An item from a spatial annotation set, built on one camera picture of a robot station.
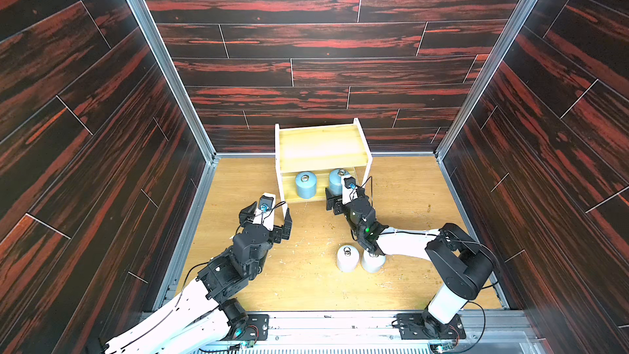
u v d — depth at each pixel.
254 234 0.49
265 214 0.55
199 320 0.59
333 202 0.77
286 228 0.64
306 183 0.80
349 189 0.72
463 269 0.46
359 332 0.73
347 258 0.80
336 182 0.80
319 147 0.75
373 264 0.81
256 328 0.71
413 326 0.73
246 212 0.62
